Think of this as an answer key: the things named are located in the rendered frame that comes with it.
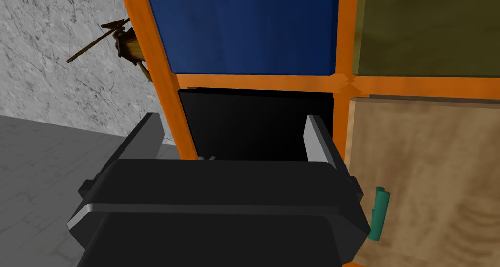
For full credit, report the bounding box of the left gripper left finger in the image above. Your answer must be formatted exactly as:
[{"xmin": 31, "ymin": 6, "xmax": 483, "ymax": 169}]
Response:
[{"xmin": 116, "ymin": 112, "xmax": 165, "ymax": 161}]

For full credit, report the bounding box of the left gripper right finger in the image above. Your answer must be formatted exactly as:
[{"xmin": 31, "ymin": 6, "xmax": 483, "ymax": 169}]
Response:
[{"xmin": 303, "ymin": 114, "xmax": 347, "ymax": 171}]

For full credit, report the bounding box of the black drawer front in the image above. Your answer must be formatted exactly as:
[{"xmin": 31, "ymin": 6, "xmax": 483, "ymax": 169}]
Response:
[{"xmin": 177, "ymin": 87, "xmax": 335, "ymax": 162}]

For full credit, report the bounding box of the orange cupboard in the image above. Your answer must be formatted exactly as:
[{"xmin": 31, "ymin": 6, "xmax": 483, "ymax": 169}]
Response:
[{"xmin": 117, "ymin": 0, "xmax": 500, "ymax": 267}]

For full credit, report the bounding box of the brown twig ornament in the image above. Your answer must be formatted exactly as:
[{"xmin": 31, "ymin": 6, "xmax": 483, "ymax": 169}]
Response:
[{"xmin": 66, "ymin": 18, "xmax": 154, "ymax": 84}]

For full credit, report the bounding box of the light wooden drawer front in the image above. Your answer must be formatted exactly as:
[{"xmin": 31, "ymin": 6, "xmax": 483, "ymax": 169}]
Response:
[{"xmin": 343, "ymin": 97, "xmax": 500, "ymax": 267}]

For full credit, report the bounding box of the blue drawer front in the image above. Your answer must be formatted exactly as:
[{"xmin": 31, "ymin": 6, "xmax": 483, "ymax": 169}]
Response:
[{"xmin": 144, "ymin": 0, "xmax": 340, "ymax": 77}]

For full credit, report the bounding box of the olive green drawer front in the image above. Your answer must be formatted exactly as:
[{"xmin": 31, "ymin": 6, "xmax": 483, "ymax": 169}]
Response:
[{"xmin": 351, "ymin": 0, "xmax": 500, "ymax": 79}]

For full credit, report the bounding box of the green bar handle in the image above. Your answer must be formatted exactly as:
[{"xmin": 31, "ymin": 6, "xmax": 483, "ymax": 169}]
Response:
[{"xmin": 368, "ymin": 186, "xmax": 391, "ymax": 242}]

